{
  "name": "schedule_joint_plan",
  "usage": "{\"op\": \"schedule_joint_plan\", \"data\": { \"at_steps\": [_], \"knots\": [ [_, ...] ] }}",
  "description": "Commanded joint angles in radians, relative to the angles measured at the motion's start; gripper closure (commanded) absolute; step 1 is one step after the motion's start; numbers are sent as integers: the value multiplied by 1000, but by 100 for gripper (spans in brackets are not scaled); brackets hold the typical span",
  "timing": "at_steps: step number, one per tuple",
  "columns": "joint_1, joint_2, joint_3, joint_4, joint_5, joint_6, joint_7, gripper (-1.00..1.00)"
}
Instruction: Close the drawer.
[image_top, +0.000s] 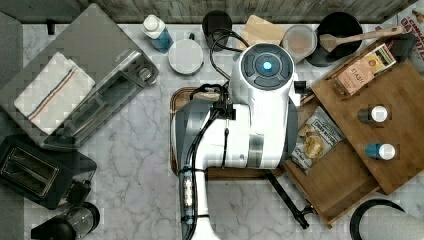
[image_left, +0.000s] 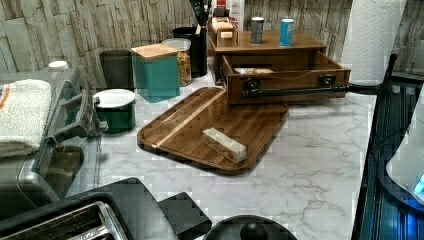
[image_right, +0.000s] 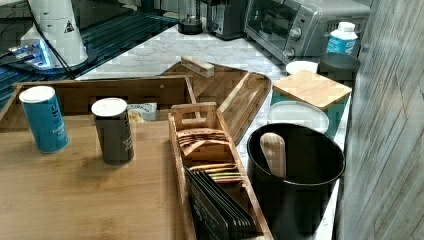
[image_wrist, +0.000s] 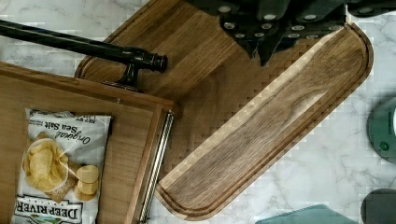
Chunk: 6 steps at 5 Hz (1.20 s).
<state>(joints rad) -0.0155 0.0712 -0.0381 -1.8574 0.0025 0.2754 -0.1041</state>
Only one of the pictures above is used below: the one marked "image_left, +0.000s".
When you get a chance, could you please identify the wooden drawer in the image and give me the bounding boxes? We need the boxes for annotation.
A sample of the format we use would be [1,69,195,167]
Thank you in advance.
[219,51,350,104]

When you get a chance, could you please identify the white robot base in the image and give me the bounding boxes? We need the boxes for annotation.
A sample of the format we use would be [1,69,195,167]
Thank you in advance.
[381,90,424,213]

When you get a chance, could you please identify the packet inside drawer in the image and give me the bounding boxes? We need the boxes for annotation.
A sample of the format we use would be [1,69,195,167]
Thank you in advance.
[234,68,273,74]

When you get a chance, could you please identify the wooden drawer cabinet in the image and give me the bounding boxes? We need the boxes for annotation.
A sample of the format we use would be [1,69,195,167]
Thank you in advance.
[208,30,326,85]

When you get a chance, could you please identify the wooden cutting board tray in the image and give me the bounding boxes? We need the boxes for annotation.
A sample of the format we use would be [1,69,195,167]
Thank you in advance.
[137,86,290,177]

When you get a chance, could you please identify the white wrapped snack box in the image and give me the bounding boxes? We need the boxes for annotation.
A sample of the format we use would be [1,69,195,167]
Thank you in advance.
[202,128,247,164]

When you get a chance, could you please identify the teal container with wooden lid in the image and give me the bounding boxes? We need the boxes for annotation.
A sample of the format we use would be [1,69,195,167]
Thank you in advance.
[131,43,180,103]

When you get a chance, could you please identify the glass jar with pasta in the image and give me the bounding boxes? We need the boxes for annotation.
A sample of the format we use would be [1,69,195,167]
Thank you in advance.
[163,38,192,87]

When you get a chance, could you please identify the black utensil canister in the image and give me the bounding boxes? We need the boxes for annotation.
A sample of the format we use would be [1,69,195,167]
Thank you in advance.
[172,27,207,78]

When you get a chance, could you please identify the wooden tea bag organizer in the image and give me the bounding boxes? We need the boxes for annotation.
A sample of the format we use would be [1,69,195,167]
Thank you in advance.
[209,17,238,47]

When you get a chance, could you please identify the green canister with white lid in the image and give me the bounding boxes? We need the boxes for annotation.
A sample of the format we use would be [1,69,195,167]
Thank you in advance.
[94,89,136,133]

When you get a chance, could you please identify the grey cylindrical can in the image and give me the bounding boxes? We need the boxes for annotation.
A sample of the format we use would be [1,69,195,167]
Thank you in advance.
[251,17,264,44]

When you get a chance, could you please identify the dark grey cylindrical canister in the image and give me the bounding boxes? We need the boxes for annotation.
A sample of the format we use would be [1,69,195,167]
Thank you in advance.
[99,49,135,90]

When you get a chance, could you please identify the black round lid with knob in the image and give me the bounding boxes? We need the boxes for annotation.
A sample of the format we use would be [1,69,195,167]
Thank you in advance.
[202,215,297,240]

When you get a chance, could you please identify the blue cylindrical can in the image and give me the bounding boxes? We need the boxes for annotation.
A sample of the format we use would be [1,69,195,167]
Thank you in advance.
[280,18,294,46]

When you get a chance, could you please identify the red and white box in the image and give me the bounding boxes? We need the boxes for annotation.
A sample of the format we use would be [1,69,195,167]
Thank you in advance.
[214,0,245,31]

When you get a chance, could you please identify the black and chrome toaster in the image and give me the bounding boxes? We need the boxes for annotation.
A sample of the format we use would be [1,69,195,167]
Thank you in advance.
[1,178,212,240]

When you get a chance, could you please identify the white bottle cap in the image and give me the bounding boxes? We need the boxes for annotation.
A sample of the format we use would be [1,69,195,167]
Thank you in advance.
[48,60,68,72]

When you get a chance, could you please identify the silver toaster oven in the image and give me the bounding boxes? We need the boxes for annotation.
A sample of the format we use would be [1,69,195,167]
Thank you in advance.
[1,69,103,219]

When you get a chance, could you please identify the black paper towel holder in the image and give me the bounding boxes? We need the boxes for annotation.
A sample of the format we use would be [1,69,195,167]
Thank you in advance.
[348,54,398,95]

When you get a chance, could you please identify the white paper towel roll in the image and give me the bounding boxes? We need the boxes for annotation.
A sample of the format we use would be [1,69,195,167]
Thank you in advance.
[341,0,407,86]

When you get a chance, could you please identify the white folded towel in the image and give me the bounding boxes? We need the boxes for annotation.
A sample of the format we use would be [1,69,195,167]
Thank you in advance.
[0,79,52,158]

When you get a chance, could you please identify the black drawer handle bar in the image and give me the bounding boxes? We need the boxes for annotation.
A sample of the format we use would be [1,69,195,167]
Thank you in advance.
[242,75,349,98]

